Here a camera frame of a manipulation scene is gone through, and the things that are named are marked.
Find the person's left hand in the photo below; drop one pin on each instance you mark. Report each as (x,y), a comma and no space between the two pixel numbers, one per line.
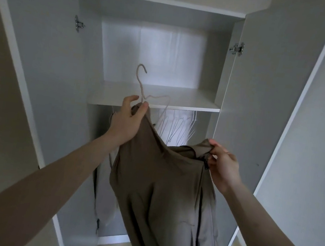
(124,124)

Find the person's right hand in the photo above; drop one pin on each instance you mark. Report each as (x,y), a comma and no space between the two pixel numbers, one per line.
(227,170)

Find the person's right thumb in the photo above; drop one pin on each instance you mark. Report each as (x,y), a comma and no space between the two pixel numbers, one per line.
(218,147)

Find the person's left thumb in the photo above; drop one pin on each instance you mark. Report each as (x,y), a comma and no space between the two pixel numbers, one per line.
(141,110)

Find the beige clothes hanger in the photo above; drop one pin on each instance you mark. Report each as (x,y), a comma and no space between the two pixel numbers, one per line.
(142,92)

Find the brown jacket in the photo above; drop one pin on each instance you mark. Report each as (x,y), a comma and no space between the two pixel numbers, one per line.
(160,197)

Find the person's right forearm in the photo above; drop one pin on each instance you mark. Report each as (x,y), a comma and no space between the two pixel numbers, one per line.
(272,241)

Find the person's left forearm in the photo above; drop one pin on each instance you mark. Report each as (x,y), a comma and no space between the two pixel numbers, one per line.
(36,190)

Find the white wardrobe shelf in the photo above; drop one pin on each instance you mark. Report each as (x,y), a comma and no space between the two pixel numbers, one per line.
(154,97)

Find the white wardrobe door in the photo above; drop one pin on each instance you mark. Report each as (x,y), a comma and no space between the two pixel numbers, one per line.
(46,64)
(255,111)

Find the white wardrobe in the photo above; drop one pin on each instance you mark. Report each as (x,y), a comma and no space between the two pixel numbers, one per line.
(161,51)

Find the light grey hanging garment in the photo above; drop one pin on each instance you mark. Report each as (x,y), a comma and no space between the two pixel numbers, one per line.
(104,197)

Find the metal door hinge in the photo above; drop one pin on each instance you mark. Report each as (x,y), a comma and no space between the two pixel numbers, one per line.
(79,23)
(237,49)

